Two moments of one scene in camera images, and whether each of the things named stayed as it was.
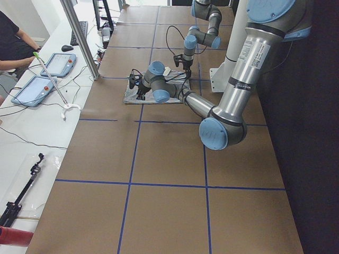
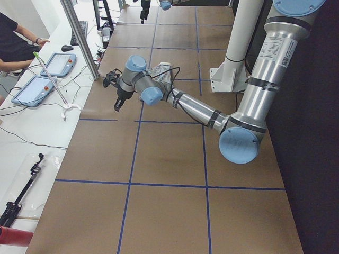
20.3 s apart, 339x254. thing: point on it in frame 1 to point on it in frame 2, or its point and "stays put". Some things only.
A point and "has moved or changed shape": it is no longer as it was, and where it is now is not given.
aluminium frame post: x=81 y=39 stays put
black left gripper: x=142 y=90 to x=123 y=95
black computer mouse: x=67 y=48 stays put
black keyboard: x=74 y=40 stays put
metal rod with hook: x=68 y=105 stays put
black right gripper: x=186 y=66 to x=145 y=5
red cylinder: x=15 y=237 stays put
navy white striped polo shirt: x=180 y=80 has moved or changed shape
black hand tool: x=12 y=206 stays put
